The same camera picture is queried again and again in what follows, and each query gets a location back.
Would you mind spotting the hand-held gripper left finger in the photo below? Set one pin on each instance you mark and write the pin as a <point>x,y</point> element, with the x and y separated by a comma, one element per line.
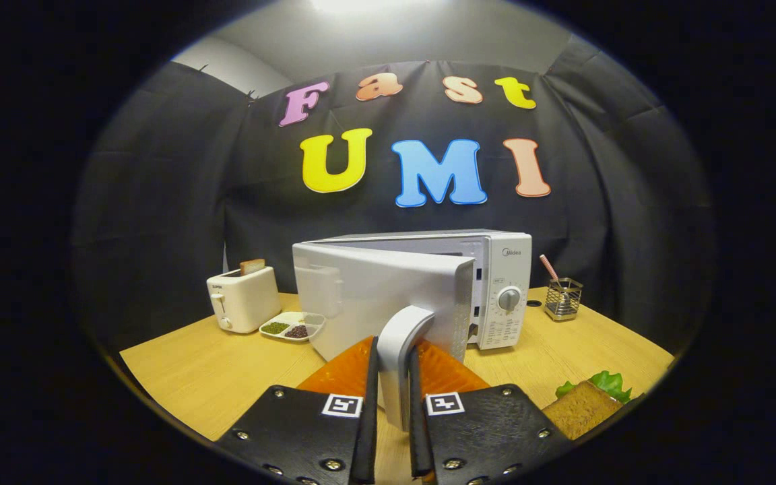
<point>366,417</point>

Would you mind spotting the white microwave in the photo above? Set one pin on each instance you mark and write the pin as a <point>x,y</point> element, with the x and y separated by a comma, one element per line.
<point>374,296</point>

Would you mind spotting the white divided bean dish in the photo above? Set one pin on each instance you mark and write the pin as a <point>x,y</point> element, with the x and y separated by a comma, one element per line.
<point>287,327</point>

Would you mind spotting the toast slice in toaster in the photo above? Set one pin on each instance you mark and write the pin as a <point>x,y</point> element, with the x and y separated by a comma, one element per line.
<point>252,267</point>

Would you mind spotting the toast and lettuce sandwich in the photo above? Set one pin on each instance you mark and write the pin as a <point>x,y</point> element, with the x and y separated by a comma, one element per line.
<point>580,411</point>

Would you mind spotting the cream toaster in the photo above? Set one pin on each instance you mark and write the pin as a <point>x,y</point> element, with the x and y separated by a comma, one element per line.
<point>243,300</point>

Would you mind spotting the pink striped straw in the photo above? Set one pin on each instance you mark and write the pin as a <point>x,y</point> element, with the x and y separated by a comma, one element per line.
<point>550,268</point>

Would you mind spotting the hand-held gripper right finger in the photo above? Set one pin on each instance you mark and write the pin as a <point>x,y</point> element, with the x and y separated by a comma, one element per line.
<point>417,431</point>

